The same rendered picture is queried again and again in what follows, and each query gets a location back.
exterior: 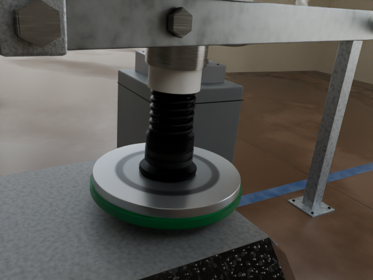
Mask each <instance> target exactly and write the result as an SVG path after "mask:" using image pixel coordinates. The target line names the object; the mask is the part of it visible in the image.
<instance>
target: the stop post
mask: <svg viewBox="0 0 373 280"><path fill-rule="evenodd" d="M363 41H368V40H361V41H340V43H339V47H338V50H337V55H336V60H335V64H334V69H333V72H332V76H331V81H330V85H329V90H328V93H327V97H326V102H325V107H324V111H323V114H322V119H321V123H320V128H319V132H318V135H317V140H316V145H315V149H314V154H313V157H312V161H311V166H310V170H309V175H308V180H307V183H306V187H305V192H304V196H301V197H298V198H293V199H290V200H288V202H289V203H291V204H292V205H294V206H295V207H297V208H298V209H300V210H301V211H303V212H304V213H306V214H307V215H309V216H310V217H312V218H314V217H317V216H320V215H323V214H326V213H329V212H333V211H335V210H334V209H333V208H331V207H330V206H328V205H327V204H325V203H324V202H322V198H323V195H324V190H325V186H326V182H327V178H328V175H329V171H330V167H331V162H332V159H333V156H334V152H335V147H336V143H337V139H338V136H339V132H340V128H341V124H342V120H343V117H344V113H345V108H346V104H347V100H348V97H349V93H350V89H351V85H352V81H353V78H354V74H355V69H356V65H357V62H358V59H359V54H360V50H361V46H362V42H363Z"/></svg>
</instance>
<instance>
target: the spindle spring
mask: <svg viewBox="0 0 373 280"><path fill-rule="evenodd" d="M150 92H151V94H152V96H151V97H150V101H151V102H152V103H151V104H150V109H151V111H150V112H149V115H150V117H151V118H150V119H149V123H150V126H149V132H151V133H152V134H154V135H157V136H161V137H182V136H186V135H187V134H189V133H191V132H192V131H193V123H194V118H193V117H194V114H195V112H194V109H195V101H196V96H195V94H196V93H192V94H171V93H163V92H158V91H155V90H152V89H151V90H150ZM160 98H169V99H181V98H186V99H184V100H177V101H171V100H164V99H160ZM160 106H165V107H183V106H185V107H184V108H163V107H160ZM160 113H161V114H185V115H182V116H164V115H160ZM157 121H161V122H183V123H176V124H169V123H160V122H157ZM156 128H159V129H168V130H176V129H183V130H180V131H162V130H159V129H156Z"/></svg>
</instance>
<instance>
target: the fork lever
mask: <svg viewBox="0 0 373 280"><path fill-rule="evenodd" d="M65 5H66V22H67V50H68V51H78V50H94V49H126V48H157V47H188V46H219V45H236V44H267V43H298V42H330V41H361V40H373V11H365V10H357V9H342V8H327V7H313V6H298V5H290V4H275V3H260V2H246V1H231V0H65ZM13 14H14V24H15V29H16V36H19V37H21V38H22V39H24V40H26V41H28V42H30V43H32V44H34V45H35V46H37V47H40V48H43V47H45V46H46V45H48V44H50V43H51V42H53V41H54V40H56V39H57V38H59V37H60V36H61V24H60V15H59V11H58V10H56V9H54V8H53V7H51V6H50V5H48V4H46V3H45V2H43V1H41V0H29V1H27V2H26V3H24V4H22V5H20V6H18V7H17V8H15V9H14V10H13Z"/></svg>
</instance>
